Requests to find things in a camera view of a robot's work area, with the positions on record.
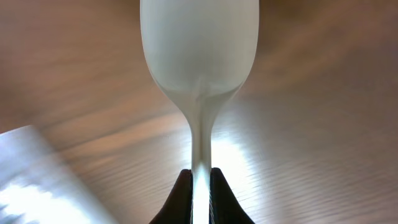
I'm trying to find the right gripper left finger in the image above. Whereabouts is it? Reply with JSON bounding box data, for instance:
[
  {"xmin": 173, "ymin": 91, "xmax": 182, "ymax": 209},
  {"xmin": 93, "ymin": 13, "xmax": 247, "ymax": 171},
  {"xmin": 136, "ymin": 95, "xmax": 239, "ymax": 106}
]
[{"xmin": 149, "ymin": 169, "xmax": 193, "ymax": 224}]

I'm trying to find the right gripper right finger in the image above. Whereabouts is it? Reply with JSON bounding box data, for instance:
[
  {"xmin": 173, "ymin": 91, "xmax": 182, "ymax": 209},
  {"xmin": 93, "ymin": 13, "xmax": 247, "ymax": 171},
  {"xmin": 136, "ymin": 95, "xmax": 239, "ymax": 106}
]
[{"xmin": 209, "ymin": 168, "xmax": 254, "ymax": 224}]

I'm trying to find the clear plastic basket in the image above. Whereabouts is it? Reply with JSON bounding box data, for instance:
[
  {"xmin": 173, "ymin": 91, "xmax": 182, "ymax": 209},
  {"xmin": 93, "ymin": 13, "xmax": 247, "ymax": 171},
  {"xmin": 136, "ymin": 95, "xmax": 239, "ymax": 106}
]
[{"xmin": 1, "ymin": 126, "xmax": 117, "ymax": 224}]

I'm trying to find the white spoon pair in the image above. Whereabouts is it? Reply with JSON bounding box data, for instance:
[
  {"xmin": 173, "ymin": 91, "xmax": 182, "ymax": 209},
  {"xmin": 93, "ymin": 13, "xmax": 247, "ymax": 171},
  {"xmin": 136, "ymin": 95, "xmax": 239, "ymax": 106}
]
[{"xmin": 140, "ymin": 0, "xmax": 259, "ymax": 223}]

